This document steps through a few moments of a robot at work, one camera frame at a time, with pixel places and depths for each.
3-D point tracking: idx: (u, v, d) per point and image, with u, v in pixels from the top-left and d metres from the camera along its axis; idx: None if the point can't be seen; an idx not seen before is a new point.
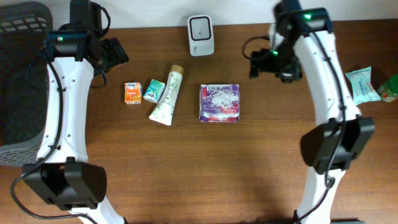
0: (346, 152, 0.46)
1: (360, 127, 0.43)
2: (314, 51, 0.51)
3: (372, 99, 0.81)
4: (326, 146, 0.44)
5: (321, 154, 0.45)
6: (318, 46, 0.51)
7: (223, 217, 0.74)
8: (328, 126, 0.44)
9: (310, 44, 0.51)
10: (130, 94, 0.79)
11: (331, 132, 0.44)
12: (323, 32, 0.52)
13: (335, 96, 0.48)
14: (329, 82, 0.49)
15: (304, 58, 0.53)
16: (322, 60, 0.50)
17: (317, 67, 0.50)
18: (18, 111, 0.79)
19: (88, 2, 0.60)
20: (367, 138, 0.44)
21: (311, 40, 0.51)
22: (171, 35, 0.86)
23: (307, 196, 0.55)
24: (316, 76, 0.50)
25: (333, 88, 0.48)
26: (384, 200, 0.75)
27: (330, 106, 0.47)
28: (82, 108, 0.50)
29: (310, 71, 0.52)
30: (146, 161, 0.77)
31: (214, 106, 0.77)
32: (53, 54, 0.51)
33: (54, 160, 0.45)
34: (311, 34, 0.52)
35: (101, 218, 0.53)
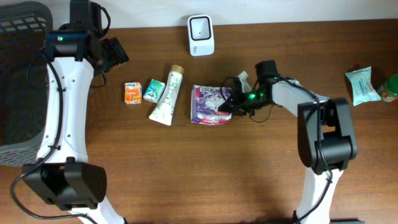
0: (339, 144, 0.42)
1: (336, 104, 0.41)
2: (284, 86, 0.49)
3: (372, 99, 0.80)
4: (310, 130, 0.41)
5: (309, 140, 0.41)
6: (285, 84, 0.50)
7: (223, 217, 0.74)
8: (305, 104, 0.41)
9: (277, 84, 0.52)
10: (130, 94, 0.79)
11: (310, 111, 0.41)
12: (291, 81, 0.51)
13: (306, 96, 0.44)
14: (300, 94, 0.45)
15: (281, 98, 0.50)
16: (289, 86, 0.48)
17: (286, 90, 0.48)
18: (18, 111, 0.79)
19: (88, 2, 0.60)
20: (348, 114, 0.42)
21: (280, 84, 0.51)
22: (172, 36, 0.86)
23: (306, 196, 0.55)
24: (288, 98, 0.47)
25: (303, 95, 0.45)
26: (384, 200, 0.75)
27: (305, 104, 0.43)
28: (82, 108, 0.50)
29: (287, 102, 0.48)
30: (146, 161, 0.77)
31: (206, 109, 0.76)
32: (53, 54, 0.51)
33: (54, 160, 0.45)
34: (279, 81, 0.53)
35: (101, 218, 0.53)
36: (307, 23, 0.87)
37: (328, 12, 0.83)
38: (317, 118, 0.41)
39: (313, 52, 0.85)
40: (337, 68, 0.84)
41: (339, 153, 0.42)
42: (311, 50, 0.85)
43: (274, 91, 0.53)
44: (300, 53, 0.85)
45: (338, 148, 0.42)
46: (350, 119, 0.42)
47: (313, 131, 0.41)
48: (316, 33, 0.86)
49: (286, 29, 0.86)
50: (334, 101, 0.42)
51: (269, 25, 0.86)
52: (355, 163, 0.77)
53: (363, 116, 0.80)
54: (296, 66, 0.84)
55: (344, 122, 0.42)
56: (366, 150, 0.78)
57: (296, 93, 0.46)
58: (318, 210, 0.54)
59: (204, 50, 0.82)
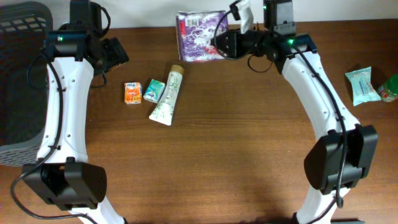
0: (352, 170, 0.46)
1: (363, 138, 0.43)
2: (303, 70, 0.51)
3: (372, 99, 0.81)
4: (331, 162, 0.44)
5: (328, 171, 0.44)
6: (306, 68, 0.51)
7: (224, 217, 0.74)
8: (329, 137, 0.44)
9: (296, 65, 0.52)
10: (130, 94, 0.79)
11: (334, 146, 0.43)
12: (307, 53, 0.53)
13: (330, 107, 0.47)
14: (324, 101, 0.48)
15: (293, 78, 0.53)
16: (310, 77, 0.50)
17: (306, 81, 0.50)
18: (18, 111, 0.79)
19: (88, 2, 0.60)
20: (373, 148, 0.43)
21: (298, 62, 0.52)
22: (172, 36, 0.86)
23: (309, 208, 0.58)
24: (309, 94, 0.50)
25: (326, 101, 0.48)
26: (384, 200, 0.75)
27: (327, 119, 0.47)
28: (82, 108, 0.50)
29: (294, 81, 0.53)
30: (146, 161, 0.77)
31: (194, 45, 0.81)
32: (53, 55, 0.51)
33: (54, 160, 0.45)
34: (297, 56, 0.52)
35: (101, 218, 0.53)
36: (306, 23, 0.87)
37: (328, 12, 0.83)
38: (341, 152, 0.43)
39: None
40: (337, 68, 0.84)
41: (351, 177, 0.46)
42: None
43: (283, 66, 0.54)
44: None
45: (351, 173, 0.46)
46: (372, 152, 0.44)
47: (334, 163, 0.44)
48: (316, 33, 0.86)
49: None
50: (362, 135, 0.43)
51: None
52: None
53: (364, 116, 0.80)
54: None
55: (367, 155, 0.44)
56: None
57: (321, 96, 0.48)
58: (323, 218, 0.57)
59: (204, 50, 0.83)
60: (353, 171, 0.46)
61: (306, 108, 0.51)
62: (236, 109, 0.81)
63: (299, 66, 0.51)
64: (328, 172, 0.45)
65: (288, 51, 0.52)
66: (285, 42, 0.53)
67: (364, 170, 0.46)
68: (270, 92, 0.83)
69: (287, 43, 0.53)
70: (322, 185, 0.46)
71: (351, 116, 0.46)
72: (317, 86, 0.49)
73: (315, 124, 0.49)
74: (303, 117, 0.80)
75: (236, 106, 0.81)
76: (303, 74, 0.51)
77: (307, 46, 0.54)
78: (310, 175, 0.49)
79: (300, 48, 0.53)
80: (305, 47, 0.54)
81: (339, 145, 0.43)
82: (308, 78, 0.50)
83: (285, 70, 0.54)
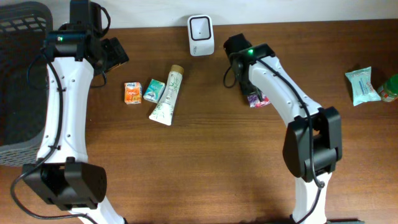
0: (326, 152, 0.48)
1: (327, 119, 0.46)
2: (265, 71, 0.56)
3: (372, 99, 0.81)
4: (302, 147, 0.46)
5: (302, 155, 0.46)
6: (267, 70, 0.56)
7: (223, 216, 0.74)
8: (294, 122, 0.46)
9: (259, 68, 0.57)
10: (130, 94, 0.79)
11: (301, 130, 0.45)
12: (267, 58, 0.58)
13: (293, 98, 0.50)
14: (286, 93, 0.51)
15: (259, 81, 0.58)
16: (272, 76, 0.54)
17: (270, 80, 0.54)
18: (18, 111, 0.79)
19: (88, 2, 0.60)
20: (338, 126, 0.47)
21: (260, 66, 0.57)
22: (172, 36, 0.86)
23: (300, 203, 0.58)
24: (273, 90, 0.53)
25: (289, 93, 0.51)
26: (384, 200, 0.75)
27: (291, 107, 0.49)
28: (82, 109, 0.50)
29: (261, 85, 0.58)
30: (146, 161, 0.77)
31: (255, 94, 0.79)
32: (53, 55, 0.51)
33: (54, 160, 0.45)
34: (258, 62, 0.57)
35: (102, 218, 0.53)
36: (306, 23, 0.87)
37: (328, 12, 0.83)
38: (308, 135, 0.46)
39: (313, 52, 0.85)
40: (337, 68, 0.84)
41: (327, 160, 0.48)
42: (311, 50, 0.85)
43: (249, 72, 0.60)
44: (300, 53, 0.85)
45: (326, 155, 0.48)
46: (339, 130, 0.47)
47: (306, 147, 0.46)
48: (316, 34, 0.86)
49: (286, 29, 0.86)
50: (325, 116, 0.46)
51: (269, 25, 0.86)
52: (355, 163, 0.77)
53: (363, 116, 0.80)
54: (296, 66, 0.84)
55: (335, 135, 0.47)
56: (366, 150, 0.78)
57: (284, 90, 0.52)
58: (314, 214, 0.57)
59: (203, 50, 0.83)
60: (327, 154, 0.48)
61: (275, 105, 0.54)
62: (236, 109, 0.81)
63: (261, 69, 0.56)
64: (303, 157, 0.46)
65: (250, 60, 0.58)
66: (245, 53, 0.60)
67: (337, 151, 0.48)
68: None
69: (247, 53, 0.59)
70: (301, 173, 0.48)
71: (313, 103, 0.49)
72: (278, 81, 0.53)
73: (284, 116, 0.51)
74: None
75: (236, 106, 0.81)
76: (265, 74, 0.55)
77: (267, 53, 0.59)
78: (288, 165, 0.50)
79: (260, 55, 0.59)
80: (264, 53, 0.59)
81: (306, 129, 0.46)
82: (270, 76, 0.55)
83: (252, 76, 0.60)
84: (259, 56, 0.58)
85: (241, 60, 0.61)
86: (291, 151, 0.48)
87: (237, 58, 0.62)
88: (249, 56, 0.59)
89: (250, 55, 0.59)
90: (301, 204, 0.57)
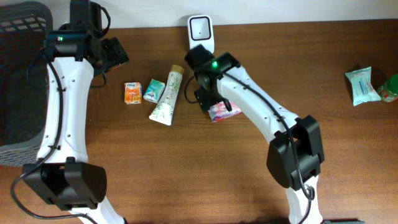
0: (310, 158, 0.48)
1: (306, 129, 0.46)
2: (234, 86, 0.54)
3: (372, 99, 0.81)
4: (287, 161, 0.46)
5: (288, 168, 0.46)
6: (236, 84, 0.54)
7: (223, 217, 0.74)
8: (276, 140, 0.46)
9: (226, 83, 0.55)
10: (130, 94, 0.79)
11: (284, 146, 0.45)
12: (233, 69, 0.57)
13: (270, 112, 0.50)
14: (262, 107, 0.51)
15: (229, 94, 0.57)
16: (242, 89, 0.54)
17: (241, 96, 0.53)
18: (18, 111, 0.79)
19: (89, 2, 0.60)
20: (318, 134, 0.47)
21: (228, 80, 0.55)
22: (172, 36, 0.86)
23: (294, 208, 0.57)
24: (246, 105, 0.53)
25: (263, 107, 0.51)
26: (384, 200, 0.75)
27: (268, 122, 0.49)
28: (82, 109, 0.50)
29: (234, 100, 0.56)
30: (146, 161, 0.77)
31: (216, 107, 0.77)
32: (53, 55, 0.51)
33: (54, 160, 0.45)
34: (225, 76, 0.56)
35: (102, 218, 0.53)
36: (306, 23, 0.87)
37: (328, 12, 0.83)
38: (291, 149, 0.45)
39: (313, 52, 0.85)
40: (337, 68, 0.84)
41: (311, 165, 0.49)
42: (311, 50, 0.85)
43: (217, 87, 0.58)
44: (301, 53, 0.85)
45: (310, 162, 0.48)
46: (319, 138, 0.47)
47: (290, 161, 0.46)
48: (316, 34, 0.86)
49: (286, 29, 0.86)
50: (304, 126, 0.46)
51: (269, 25, 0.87)
52: (355, 163, 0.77)
53: (363, 116, 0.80)
54: (296, 66, 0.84)
55: (317, 142, 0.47)
56: (366, 150, 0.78)
57: (257, 104, 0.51)
58: (310, 215, 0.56)
59: None
60: (310, 160, 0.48)
61: (251, 117, 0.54)
62: None
63: (229, 83, 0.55)
64: (288, 169, 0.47)
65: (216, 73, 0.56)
66: (209, 66, 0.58)
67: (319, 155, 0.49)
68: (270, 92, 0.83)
69: (211, 67, 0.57)
70: (288, 182, 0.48)
71: (290, 114, 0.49)
72: (250, 95, 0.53)
73: (262, 130, 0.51)
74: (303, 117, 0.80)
75: None
76: (236, 89, 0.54)
77: (232, 63, 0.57)
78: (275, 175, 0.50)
79: (225, 66, 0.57)
80: (229, 65, 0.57)
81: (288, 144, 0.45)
82: (240, 90, 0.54)
83: (221, 90, 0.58)
84: (224, 68, 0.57)
85: (206, 74, 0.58)
86: (277, 164, 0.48)
87: (201, 72, 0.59)
88: (214, 70, 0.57)
89: (214, 68, 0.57)
90: (295, 208, 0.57)
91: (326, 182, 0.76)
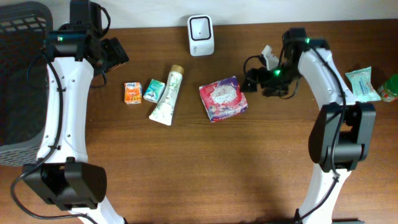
0: (351, 146, 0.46)
1: (361, 111, 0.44)
2: (314, 60, 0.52)
3: (371, 99, 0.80)
4: (328, 130, 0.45)
5: (326, 139, 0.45)
6: (318, 58, 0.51)
7: (223, 217, 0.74)
8: (329, 106, 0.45)
9: (310, 56, 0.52)
10: (130, 94, 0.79)
11: (332, 114, 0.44)
12: (322, 50, 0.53)
13: (335, 87, 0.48)
14: (329, 82, 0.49)
15: (306, 68, 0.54)
16: (320, 64, 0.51)
17: (317, 69, 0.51)
18: (18, 111, 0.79)
19: (88, 2, 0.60)
20: (370, 122, 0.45)
21: (311, 55, 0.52)
22: (172, 36, 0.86)
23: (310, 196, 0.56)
24: (316, 78, 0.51)
25: (330, 81, 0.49)
26: (384, 200, 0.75)
27: (331, 94, 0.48)
28: (82, 109, 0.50)
29: (308, 74, 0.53)
30: (146, 160, 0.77)
31: (212, 109, 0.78)
32: (53, 55, 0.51)
33: (54, 160, 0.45)
34: (312, 50, 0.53)
35: (101, 218, 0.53)
36: (306, 23, 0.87)
37: (327, 12, 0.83)
38: (338, 121, 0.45)
39: None
40: (337, 68, 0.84)
41: (349, 155, 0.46)
42: None
43: (300, 60, 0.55)
44: None
45: (349, 150, 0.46)
46: (370, 128, 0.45)
47: (331, 132, 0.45)
48: (316, 34, 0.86)
49: (286, 29, 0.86)
50: (361, 109, 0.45)
51: (270, 25, 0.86)
52: None
53: None
54: None
55: (365, 130, 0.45)
56: None
57: (326, 78, 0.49)
58: (321, 210, 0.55)
59: (204, 50, 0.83)
60: (352, 150, 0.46)
61: (313, 91, 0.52)
62: None
63: (311, 57, 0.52)
64: (326, 142, 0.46)
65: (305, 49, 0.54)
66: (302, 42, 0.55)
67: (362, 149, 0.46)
68: None
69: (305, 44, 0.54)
70: (319, 159, 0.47)
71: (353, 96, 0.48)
72: (325, 70, 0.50)
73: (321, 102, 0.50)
74: (303, 117, 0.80)
75: None
76: (315, 63, 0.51)
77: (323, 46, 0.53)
78: (311, 152, 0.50)
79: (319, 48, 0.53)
80: (322, 48, 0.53)
81: (337, 115, 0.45)
82: (318, 65, 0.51)
83: (300, 63, 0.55)
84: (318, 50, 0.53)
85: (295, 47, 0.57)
86: (318, 134, 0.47)
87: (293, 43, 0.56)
88: (305, 46, 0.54)
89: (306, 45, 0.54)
90: (311, 196, 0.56)
91: None
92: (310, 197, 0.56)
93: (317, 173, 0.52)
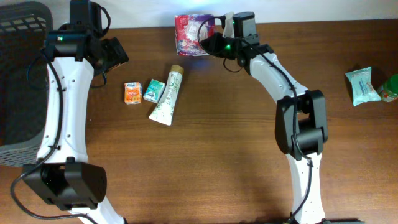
0: (311, 131, 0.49)
1: (312, 99, 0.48)
2: (262, 63, 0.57)
3: (372, 99, 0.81)
4: (286, 123, 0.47)
5: (287, 131, 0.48)
6: (264, 61, 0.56)
7: (223, 216, 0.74)
8: (282, 101, 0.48)
9: (258, 60, 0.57)
10: (130, 94, 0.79)
11: (286, 107, 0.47)
12: (266, 53, 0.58)
13: (284, 82, 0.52)
14: (278, 78, 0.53)
15: (259, 74, 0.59)
16: (268, 66, 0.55)
17: (266, 70, 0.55)
18: (18, 111, 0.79)
19: (88, 2, 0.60)
20: (323, 106, 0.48)
21: (259, 58, 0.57)
22: (172, 36, 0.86)
23: (296, 191, 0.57)
24: (268, 78, 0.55)
25: (279, 78, 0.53)
26: (384, 201, 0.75)
27: (282, 91, 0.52)
28: (81, 109, 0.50)
29: (260, 76, 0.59)
30: (146, 160, 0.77)
31: (183, 42, 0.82)
32: (53, 55, 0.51)
33: (54, 160, 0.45)
34: (259, 55, 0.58)
35: (101, 218, 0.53)
36: (307, 23, 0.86)
37: (327, 12, 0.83)
38: (293, 111, 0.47)
39: (313, 53, 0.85)
40: (337, 68, 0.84)
41: (311, 139, 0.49)
42: (311, 50, 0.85)
43: (251, 67, 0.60)
44: (301, 53, 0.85)
45: (311, 134, 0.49)
46: (324, 112, 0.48)
47: (289, 122, 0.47)
48: (316, 34, 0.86)
49: (286, 29, 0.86)
50: (311, 96, 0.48)
51: (270, 25, 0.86)
52: (355, 163, 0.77)
53: (363, 116, 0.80)
54: (296, 66, 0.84)
55: (319, 114, 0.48)
56: (366, 150, 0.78)
57: (275, 77, 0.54)
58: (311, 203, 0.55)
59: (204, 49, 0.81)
60: (313, 133, 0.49)
61: (269, 91, 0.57)
62: (236, 109, 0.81)
63: (259, 61, 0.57)
64: (288, 134, 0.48)
65: (251, 55, 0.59)
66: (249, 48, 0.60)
67: (322, 130, 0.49)
68: None
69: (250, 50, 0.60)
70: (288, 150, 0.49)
71: (301, 86, 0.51)
72: (273, 72, 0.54)
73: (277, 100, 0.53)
74: None
75: (236, 106, 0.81)
76: (263, 66, 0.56)
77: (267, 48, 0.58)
78: (279, 144, 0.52)
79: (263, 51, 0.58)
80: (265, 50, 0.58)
81: (291, 106, 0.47)
82: (266, 66, 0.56)
83: (252, 70, 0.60)
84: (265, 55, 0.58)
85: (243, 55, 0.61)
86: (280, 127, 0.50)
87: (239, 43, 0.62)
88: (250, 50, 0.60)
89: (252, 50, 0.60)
90: (297, 191, 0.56)
91: (326, 182, 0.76)
92: (296, 193, 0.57)
93: (293, 165, 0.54)
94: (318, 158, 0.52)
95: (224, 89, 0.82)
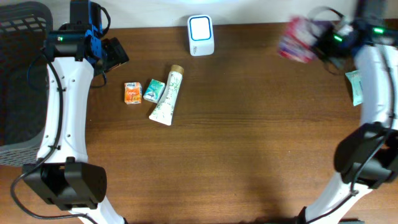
0: (379, 168, 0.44)
1: None
2: (377, 60, 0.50)
3: None
4: (359, 149, 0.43)
5: (354, 155, 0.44)
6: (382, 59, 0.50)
7: (223, 217, 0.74)
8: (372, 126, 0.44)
9: (374, 53, 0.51)
10: (130, 94, 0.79)
11: (374, 134, 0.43)
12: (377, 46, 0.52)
13: (388, 104, 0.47)
14: (384, 88, 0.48)
15: (363, 64, 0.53)
16: (380, 68, 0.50)
17: (375, 69, 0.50)
18: (18, 111, 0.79)
19: (89, 2, 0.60)
20: None
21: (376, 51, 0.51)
22: (172, 36, 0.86)
23: (323, 199, 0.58)
24: (372, 79, 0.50)
25: (385, 94, 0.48)
26: (384, 201, 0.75)
27: (379, 112, 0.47)
28: (82, 109, 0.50)
29: (364, 68, 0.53)
30: (146, 160, 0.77)
31: (288, 39, 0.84)
32: (53, 55, 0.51)
33: (54, 160, 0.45)
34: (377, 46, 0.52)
35: (101, 218, 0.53)
36: None
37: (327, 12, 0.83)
38: (375, 143, 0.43)
39: None
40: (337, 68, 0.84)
41: (375, 175, 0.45)
42: None
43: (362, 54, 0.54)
44: None
45: (375, 170, 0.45)
46: None
47: (365, 150, 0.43)
48: None
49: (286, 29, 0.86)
50: None
51: (269, 25, 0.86)
52: None
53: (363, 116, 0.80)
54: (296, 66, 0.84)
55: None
56: None
57: (381, 88, 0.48)
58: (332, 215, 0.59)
59: (204, 50, 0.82)
60: (380, 172, 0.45)
61: (364, 99, 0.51)
62: (236, 109, 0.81)
63: (374, 55, 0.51)
64: (354, 158, 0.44)
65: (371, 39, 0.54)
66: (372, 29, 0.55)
67: (390, 175, 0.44)
68: (271, 91, 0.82)
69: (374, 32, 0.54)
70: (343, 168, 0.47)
71: None
72: (383, 76, 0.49)
73: (366, 114, 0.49)
74: (303, 117, 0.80)
75: (236, 106, 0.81)
76: (377, 63, 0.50)
77: (392, 42, 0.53)
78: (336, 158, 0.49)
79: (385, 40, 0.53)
80: (389, 42, 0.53)
81: (378, 136, 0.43)
82: (379, 67, 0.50)
83: (360, 57, 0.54)
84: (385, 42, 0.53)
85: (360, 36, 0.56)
86: (348, 146, 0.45)
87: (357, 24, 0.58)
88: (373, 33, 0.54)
89: (375, 33, 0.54)
90: (324, 200, 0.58)
91: (326, 182, 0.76)
92: (323, 201, 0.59)
93: (334, 183, 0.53)
94: (366, 191, 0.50)
95: (223, 89, 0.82)
